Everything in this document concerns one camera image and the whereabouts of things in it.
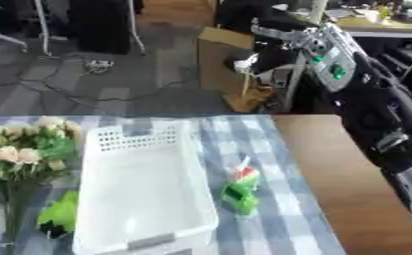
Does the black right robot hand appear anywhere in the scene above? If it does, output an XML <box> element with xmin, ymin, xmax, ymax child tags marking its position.
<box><xmin>214</xmin><ymin>0</ymin><xmax>321</xmax><ymax>76</ymax></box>

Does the tan cardboard box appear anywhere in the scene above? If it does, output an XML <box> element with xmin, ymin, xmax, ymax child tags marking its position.
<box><xmin>195</xmin><ymin>25</ymin><xmax>276</xmax><ymax>114</ymax></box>

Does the cluttered desk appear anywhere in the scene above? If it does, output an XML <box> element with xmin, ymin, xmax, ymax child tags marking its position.
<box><xmin>322</xmin><ymin>0</ymin><xmax>412</xmax><ymax>40</ymax></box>

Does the red white green toy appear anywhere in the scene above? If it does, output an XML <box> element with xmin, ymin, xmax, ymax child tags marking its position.
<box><xmin>225</xmin><ymin>154</ymin><xmax>262</xmax><ymax>185</ymax></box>

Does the white stand leg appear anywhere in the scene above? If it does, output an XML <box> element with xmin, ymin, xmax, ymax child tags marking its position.
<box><xmin>123</xmin><ymin>0</ymin><xmax>149</xmax><ymax>56</ymax></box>
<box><xmin>0</xmin><ymin>0</ymin><xmax>32</xmax><ymax>52</ymax></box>
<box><xmin>30</xmin><ymin>0</ymin><xmax>57</xmax><ymax>57</ymax></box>

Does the green toy car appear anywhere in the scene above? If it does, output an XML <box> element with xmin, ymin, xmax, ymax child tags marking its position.
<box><xmin>218</xmin><ymin>181</ymin><xmax>262</xmax><ymax>216</ymax></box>

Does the black cabinet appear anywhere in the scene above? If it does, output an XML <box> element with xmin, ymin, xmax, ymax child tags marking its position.
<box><xmin>68</xmin><ymin>0</ymin><xmax>133</xmax><ymax>56</ymax></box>

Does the white power strip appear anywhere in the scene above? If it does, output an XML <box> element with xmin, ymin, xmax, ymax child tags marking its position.
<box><xmin>82</xmin><ymin>59</ymin><xmax>115</xmax><ymax>75</ymax></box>

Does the white plastic basket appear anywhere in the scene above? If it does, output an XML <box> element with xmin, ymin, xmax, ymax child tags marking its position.
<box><xmin>70</xmin><ymin>121</ymin><xmax>222</xmax><ymax>255</ymax></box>

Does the green toy with black base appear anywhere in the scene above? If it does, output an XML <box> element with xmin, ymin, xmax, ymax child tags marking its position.
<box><xmin>37</xmin><ymin>190</ymin><xmax>81</xmax><ymax>239</ymax></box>

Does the artificial flower bouquet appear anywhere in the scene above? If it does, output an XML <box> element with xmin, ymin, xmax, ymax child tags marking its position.
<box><xmin>0</xmin><ymin>115</ymin><xmax>85</xmax><ymax>255</ymax></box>

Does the black floor cable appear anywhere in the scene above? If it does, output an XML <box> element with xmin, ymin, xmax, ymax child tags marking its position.
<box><xmin>14</xmin><ymin>54</ymin><xmax>199</xmax><ymax>104</ymax></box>

